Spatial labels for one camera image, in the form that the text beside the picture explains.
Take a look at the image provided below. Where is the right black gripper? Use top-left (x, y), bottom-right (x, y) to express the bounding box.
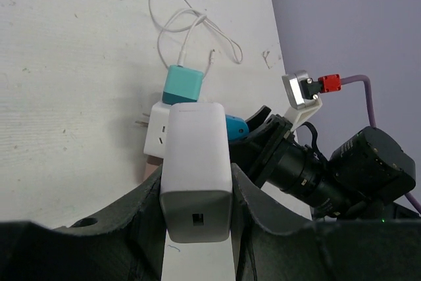
top-left (230, 105), bottom-right (293, 186)

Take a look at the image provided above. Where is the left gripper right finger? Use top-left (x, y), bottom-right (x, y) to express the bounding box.
top-left (231, 164), bottom-right (420, 280)

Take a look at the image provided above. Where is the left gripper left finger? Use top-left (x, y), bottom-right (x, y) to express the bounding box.
top-left (1, 168), bottom-right (164, 280)

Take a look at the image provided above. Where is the blue plug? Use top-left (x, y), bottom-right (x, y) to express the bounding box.
top-left (226, 115), bottom-right (249, 141)

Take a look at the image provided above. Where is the white charger plug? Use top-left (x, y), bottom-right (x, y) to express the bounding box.
top-left (160, 103), bottom-right (233, 243)

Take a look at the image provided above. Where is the pink charger plug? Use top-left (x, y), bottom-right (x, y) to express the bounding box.
top-left (143, 155), bottom-right (163, 180)

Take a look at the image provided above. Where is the teal charger plug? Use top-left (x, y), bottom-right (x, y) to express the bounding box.
top-left (162, 65), bottom-right (204, 105)

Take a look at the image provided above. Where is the white cube socket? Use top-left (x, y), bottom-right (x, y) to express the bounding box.
top-left (136, 101), bottom-right (170, 159)

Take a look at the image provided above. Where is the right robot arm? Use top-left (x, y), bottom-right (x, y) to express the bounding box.
top-left (229, 106), bottom-right (416, 219)

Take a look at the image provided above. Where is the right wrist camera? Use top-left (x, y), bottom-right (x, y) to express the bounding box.
top-left (282, 70), bottom-right (341, 132)

